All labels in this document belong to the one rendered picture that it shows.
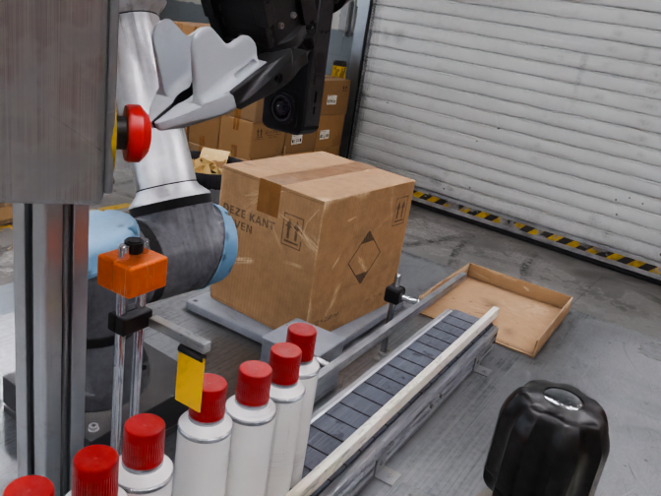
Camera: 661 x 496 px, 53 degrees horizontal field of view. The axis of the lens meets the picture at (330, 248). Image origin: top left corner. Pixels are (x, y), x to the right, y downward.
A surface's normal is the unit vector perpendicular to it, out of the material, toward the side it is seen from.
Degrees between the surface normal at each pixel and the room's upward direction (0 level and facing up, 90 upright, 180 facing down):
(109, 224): 10
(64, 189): 90
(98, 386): 74
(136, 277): 90
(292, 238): 90
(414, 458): 0
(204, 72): 91
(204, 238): 64
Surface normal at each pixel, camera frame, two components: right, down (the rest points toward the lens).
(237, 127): -0.54, 0.18
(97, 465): 0.13, -0.94
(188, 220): 0.54, -0.05
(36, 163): 0.39, 0.37
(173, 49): 0.86, 0.21
